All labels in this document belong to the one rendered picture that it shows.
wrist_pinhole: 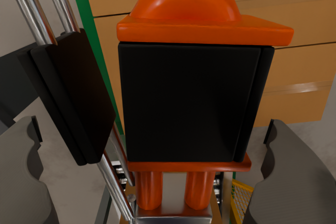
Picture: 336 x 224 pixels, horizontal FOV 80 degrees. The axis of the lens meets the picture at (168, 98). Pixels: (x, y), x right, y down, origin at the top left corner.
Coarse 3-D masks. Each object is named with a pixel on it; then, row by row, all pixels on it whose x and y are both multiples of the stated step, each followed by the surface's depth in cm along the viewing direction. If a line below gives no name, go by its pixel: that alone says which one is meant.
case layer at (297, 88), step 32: (96, 0) 73; (128, 0) 73; (256, 0) 75; (288, 0) 75; (320, 0) 75; (320, 32) 81; (288, 64) 87; (320, 64) 87; (288, 96) 95; (320, 96) 95
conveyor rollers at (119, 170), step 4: (120, 164) 116; (116, 168) 114; (120, 168) 114; (116, 172) 115; (120, 172) 114; (216, 172) 117; (120, 176) 120; (124, 176) 119; (216, 176) 124; (120, 180) 118; (124, 180) 118; (216, 180) 121; (216, 184) 122; (124, 188) 123; (216, 188) 126; (216, 192) 126; (216, 196) 131
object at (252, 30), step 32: (128, 32) 8; (160, 32) 8; (192, 32) 8; (224, 32) 8; (256, 32) 8; (288, 32) 8; (128, 64) 9; (160, 64) 9; (192, 64) 9; (224, 64) 9; (256, 64) 9; (128, 96) 10; (160, 96) 10; (192, 96) 10; (224, 96) 10; (256, 96) 10; (128, 128) 10; (160, 128) 10; (192, 128) 10; (224, 128) 11; (128, 160) 12; (160, 160) 12; (192, 160) 12; (224, 160) 12
